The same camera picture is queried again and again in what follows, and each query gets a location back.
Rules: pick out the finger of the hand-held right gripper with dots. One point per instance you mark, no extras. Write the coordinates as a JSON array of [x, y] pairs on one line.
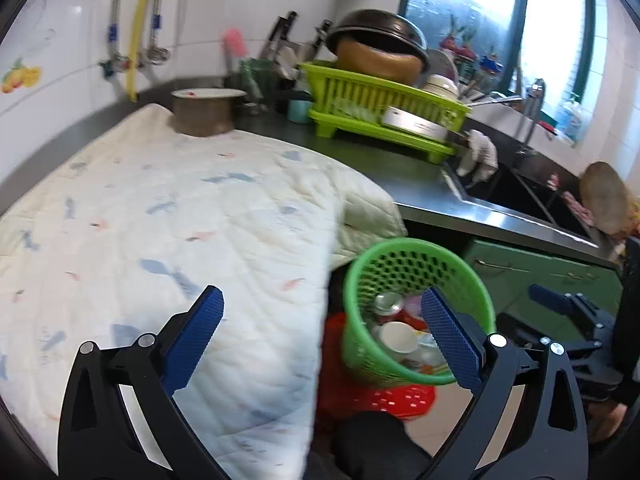
[[547, 297], [522, 327]]

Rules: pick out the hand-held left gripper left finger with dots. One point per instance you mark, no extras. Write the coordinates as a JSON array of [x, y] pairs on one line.
[[195, 340]]

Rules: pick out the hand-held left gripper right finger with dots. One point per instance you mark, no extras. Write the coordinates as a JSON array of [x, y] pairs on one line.
[[450, 340]]

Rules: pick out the clear yellow label plastic bottle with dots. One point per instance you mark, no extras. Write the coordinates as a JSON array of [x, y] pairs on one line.
[[430, 355]]

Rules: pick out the orange snack wrapper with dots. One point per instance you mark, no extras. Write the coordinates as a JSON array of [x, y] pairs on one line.
[[414, 321]]

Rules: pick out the red aluminium soda can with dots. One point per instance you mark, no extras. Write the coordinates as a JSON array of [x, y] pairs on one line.
[[390, 302]]

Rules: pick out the green perforated plastic basket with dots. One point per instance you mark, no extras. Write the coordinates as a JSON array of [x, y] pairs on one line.
[[400, 265]]

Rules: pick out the green cabinet door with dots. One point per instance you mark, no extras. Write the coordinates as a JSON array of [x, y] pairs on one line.
[[510, 285]]

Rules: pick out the red perforated plastic basket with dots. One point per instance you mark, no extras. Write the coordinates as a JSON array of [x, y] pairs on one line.
[[390, 400]]

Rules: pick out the pink patterned cloth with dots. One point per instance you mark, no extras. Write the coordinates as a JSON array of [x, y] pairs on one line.
[[580, 210]]

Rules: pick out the steel kitchen sink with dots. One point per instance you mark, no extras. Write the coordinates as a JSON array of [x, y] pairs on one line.
[[520, 195]]

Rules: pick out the white quilted printed blanket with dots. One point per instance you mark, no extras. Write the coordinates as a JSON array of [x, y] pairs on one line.
[[150, 235]]

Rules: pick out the round wooden board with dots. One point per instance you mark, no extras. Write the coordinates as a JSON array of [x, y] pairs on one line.
[[602, 195]]

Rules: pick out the person's dark trouser leg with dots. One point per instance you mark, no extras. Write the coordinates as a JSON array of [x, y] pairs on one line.
[[375, 445]]

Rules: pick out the white knitted cloth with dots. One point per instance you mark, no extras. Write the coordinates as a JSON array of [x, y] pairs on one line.
[[480, 155]]

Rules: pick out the clear soap bottle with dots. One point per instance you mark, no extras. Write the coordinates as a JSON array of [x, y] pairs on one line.
[[570, 120]]

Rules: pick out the chrome sink faucet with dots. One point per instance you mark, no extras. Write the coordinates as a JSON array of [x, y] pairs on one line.
[[534, 100]]

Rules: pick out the metal pot with lid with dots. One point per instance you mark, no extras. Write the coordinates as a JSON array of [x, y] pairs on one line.
[[205, 115]]

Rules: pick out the white bowl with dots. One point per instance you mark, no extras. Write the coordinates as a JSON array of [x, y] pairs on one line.
[[441, 87]]

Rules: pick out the light blue cup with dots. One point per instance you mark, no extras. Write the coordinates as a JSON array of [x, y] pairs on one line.
[[299, 110]]

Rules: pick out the white plate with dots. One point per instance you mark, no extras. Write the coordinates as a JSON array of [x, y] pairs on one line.
[[445, 62]]

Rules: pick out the green utensil holder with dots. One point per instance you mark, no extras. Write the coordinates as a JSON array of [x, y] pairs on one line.
[[255, 80]]

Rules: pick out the green plastic dish rack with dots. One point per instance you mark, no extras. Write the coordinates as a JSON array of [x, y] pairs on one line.
[[350, 90]]

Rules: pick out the brown clay pot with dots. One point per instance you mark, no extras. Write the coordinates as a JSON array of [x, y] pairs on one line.
[[380, 62]]

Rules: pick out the green framed window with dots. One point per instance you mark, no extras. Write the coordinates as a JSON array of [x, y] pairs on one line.
[[550, 10]]

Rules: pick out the pink brush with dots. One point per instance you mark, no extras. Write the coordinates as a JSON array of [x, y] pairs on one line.
[[235, 42]]

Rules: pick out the black wok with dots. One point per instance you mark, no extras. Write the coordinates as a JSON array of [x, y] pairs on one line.
[[380, 25]]

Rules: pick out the chrome wall valve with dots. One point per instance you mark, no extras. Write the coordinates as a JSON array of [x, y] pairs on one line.
[[155, 55]]

